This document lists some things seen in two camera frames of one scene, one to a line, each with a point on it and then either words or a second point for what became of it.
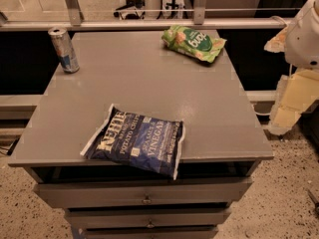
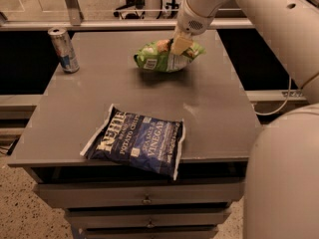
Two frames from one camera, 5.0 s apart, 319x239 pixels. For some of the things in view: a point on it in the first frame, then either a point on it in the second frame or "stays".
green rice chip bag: [192, 42] to [159, 56]
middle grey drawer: [168, 217] stays
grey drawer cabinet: [222, 142] stays
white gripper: [303, 45] to [189, 22]
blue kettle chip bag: [138, 139] stays
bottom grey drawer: [152, 232] stays
